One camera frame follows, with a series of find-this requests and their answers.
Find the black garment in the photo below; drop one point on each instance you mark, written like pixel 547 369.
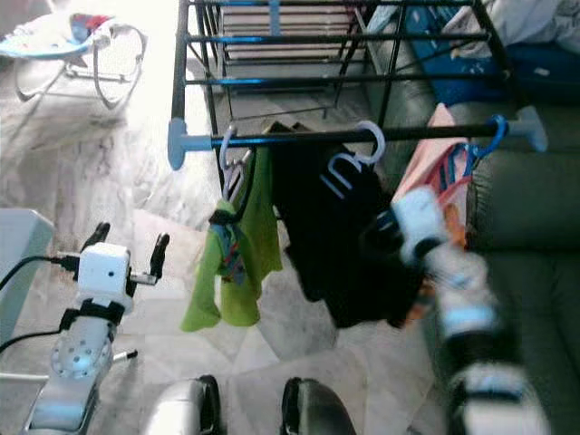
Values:
pixel 335 254

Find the green t-shirt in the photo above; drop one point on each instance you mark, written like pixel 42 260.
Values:
pixel 236 304

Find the orange pink printed garment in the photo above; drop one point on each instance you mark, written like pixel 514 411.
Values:
pixel 426 154

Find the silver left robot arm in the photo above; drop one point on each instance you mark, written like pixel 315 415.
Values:
pixel 77 358

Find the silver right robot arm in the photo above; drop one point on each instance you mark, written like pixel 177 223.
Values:
pixel 462 281

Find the white clothes hanger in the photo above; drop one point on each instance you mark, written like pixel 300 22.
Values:
pixel 229 145

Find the light blue folding table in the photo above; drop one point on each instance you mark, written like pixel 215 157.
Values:
pixel 18 272

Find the silver robot left leg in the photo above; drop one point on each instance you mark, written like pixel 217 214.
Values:
pixel 181 408

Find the silver robot leg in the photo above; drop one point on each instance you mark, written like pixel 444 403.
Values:
pixel 326 412
pixel 181 408

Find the dark green sofa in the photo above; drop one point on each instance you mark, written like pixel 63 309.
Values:
pixel 526 236

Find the silver robot right leg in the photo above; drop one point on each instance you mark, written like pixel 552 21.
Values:
pixel 326 412

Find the blue fabric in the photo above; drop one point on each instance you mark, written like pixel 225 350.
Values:
pixel 489 82

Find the blue white baby bouncer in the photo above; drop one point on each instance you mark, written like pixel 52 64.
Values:
pixel 54 41

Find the white fabric bundle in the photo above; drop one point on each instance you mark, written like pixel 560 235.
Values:
pixel 526 23

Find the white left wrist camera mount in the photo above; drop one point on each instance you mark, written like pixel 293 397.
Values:
pixel 104 270

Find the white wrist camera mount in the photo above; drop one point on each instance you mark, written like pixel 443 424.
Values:
pixel 421 217
pixel 104 270

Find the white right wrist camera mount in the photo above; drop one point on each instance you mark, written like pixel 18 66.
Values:
pixel 421 217

